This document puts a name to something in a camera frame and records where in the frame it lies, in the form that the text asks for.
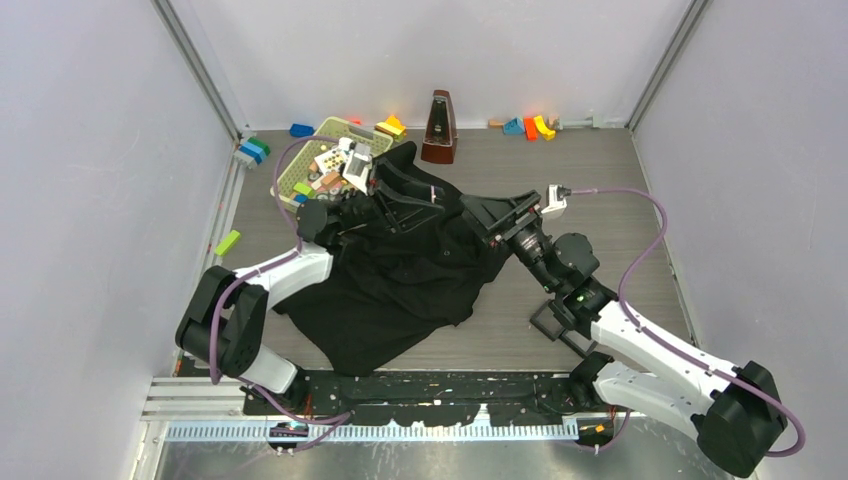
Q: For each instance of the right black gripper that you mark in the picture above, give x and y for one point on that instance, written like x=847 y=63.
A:
x=517 y=212

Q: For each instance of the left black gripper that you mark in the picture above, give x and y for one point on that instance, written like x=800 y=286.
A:
x=395 y=212

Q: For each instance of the black garment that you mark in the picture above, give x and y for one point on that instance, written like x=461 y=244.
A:
x=389 y=293

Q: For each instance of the black square frame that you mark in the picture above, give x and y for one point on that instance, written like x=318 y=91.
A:
x=545 y=321
x=579 y=344

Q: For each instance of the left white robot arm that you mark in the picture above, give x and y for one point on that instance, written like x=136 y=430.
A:
x=223 y=324

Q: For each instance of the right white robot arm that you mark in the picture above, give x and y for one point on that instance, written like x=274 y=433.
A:
x=733 y=413

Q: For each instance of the brown wooden metronome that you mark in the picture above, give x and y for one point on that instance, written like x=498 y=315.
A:
x=440 y=141

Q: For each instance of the yellow orange block stack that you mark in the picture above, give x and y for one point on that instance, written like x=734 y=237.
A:
x=393 y=127

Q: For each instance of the light blue toy block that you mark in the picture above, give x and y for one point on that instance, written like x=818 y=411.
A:
x=514 y=126

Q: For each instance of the red orange block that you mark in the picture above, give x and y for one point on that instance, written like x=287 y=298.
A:
x=530 y=130

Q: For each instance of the yellow curved block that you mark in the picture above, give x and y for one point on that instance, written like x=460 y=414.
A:
x=542 y=129

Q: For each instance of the nine of spades card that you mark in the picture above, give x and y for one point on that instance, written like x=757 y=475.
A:
x=331 y=160

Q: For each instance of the light green plastic basket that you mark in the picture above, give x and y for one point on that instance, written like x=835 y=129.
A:
x=297 y=168

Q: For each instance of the blue green stacked blocks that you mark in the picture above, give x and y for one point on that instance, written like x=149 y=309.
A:
x=251 y=152

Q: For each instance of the lime green block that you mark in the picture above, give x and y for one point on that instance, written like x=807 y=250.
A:
x=227 y=243

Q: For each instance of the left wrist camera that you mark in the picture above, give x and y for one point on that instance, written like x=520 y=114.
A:
x=358 y=164

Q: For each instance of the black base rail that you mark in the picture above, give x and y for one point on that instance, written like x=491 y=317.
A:
x=432 y=398

